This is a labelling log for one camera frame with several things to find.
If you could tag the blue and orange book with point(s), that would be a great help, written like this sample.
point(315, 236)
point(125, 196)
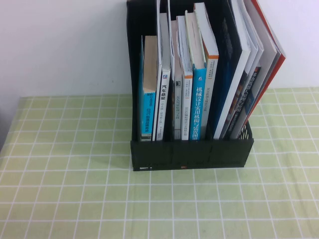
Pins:
point(209, 99)

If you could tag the large white magazine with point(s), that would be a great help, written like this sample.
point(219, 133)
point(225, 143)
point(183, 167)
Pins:
point(259, 49)

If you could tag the cyan mechanical design book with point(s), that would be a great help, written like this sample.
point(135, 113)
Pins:
point(198, 112)

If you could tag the red cover book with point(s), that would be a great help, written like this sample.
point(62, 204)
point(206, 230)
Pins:
point(249, 99)

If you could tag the short white orange-band book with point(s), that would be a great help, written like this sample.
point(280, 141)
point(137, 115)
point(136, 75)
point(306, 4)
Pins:
point(187, 112)

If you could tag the white car suspension book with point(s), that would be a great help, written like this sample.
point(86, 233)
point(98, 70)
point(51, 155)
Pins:
point(163, 99)

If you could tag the green grid tablecloth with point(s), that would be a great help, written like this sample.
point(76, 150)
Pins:
point(74, 199)

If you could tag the black plastic book holder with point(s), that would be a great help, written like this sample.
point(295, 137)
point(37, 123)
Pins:
point(194, 154)

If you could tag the grey spine book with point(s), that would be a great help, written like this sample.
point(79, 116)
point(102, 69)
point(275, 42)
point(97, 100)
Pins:
point(178, 112)

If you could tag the thin white folder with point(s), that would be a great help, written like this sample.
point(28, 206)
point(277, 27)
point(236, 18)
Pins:
point(172, 49)

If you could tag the cyan spine DTC book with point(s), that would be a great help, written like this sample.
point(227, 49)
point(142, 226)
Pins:
point(148, 112)

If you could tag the large dark blue book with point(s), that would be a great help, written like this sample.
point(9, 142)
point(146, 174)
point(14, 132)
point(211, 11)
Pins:
point(229, 74)

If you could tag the thin white magazine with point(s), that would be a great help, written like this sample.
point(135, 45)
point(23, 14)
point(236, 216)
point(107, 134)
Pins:
point(158, 37)

